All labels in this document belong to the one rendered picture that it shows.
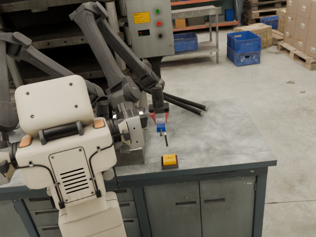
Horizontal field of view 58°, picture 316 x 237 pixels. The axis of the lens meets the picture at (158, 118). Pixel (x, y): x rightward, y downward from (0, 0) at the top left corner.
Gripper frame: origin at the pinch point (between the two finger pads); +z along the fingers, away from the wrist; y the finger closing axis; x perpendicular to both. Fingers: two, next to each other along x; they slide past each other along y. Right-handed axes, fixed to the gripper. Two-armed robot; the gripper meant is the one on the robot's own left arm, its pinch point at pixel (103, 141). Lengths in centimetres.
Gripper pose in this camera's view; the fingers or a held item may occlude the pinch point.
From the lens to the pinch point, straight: 139.2
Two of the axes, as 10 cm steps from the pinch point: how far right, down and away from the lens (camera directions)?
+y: -10.0, -0.5, -0.1
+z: -0.5, 9.4, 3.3
